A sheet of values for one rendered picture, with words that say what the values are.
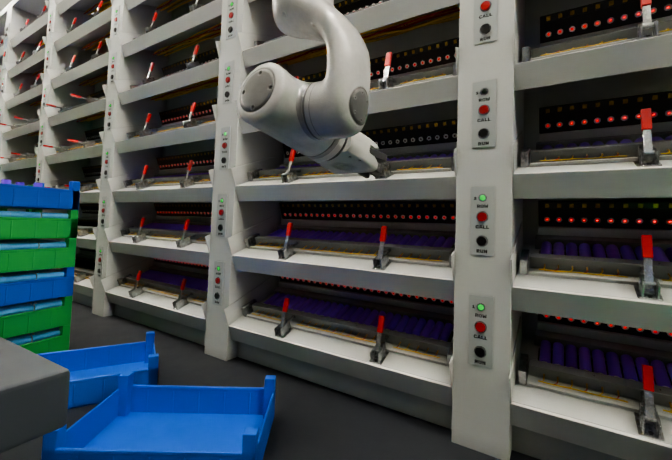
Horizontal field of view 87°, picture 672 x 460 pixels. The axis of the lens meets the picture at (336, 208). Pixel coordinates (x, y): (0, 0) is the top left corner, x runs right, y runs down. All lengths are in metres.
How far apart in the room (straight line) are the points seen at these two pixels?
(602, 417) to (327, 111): 0.62
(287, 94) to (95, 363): 0.88
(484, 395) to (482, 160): 0.41
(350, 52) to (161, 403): 0.73
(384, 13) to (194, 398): 0.89
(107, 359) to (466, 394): 0.86
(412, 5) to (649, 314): 0.68
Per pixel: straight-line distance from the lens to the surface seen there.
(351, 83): 0.45
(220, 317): 1.08
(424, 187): 0.72
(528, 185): 0.68
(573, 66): 0.73
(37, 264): 1.20
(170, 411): 0.86
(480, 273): 0.69
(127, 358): 1.14
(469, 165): 0.69
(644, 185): 0.69
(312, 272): 0.85
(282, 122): 0.47
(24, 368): 0.34
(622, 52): 0.73
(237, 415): 0.82
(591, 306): 0.69
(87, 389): 0.95
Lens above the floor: 0.38
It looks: 3 degrees up
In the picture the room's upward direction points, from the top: 2 degrees clockwise
